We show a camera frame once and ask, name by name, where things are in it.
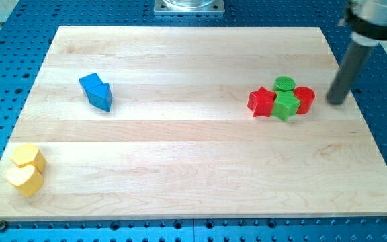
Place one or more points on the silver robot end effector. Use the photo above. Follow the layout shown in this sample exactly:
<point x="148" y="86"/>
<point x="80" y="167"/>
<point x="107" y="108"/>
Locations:
<point x="367" y="20"/>

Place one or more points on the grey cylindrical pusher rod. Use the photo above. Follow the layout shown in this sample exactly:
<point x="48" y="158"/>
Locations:
<point x="351" y="66"/>

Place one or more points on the green star block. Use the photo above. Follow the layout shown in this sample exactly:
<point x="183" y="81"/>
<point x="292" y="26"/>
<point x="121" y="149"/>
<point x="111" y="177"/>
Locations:
<point x="285" y="105"/>

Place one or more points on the red star block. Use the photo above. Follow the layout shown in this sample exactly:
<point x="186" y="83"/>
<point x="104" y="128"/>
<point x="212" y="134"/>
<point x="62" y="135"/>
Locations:
<point x="261" y="102"/>

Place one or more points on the red cylinder block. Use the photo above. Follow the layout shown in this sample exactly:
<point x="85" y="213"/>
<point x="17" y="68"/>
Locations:
<point x="306" y="96"/>

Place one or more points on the green cylinder block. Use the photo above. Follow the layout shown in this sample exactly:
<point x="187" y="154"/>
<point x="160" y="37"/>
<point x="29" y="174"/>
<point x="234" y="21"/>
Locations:
<point x="284" y="83"/>

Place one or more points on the wooden board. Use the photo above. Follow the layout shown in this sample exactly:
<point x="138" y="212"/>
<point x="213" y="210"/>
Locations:
<point x="179" y="140"/>

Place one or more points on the blue triangle block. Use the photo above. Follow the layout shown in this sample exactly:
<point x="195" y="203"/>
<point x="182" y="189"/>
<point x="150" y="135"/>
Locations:
<point x="100" y="96"/>

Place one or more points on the blue cube block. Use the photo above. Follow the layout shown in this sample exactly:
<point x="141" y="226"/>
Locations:
<point x="89" y="81"/>

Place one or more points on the yellow hexagon block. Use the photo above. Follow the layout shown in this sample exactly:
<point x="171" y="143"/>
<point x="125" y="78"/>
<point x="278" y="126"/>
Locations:
<point x="29" y="154"/>

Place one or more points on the yellow heart block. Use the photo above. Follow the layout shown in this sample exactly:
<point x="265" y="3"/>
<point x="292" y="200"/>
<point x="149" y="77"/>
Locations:
<point x="27" y="180"/>

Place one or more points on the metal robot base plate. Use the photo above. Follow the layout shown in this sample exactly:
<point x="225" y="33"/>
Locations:
<point x="184" y="7"/>

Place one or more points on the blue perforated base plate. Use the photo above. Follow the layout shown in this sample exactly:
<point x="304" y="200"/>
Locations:
<point x="26" y="33"/>

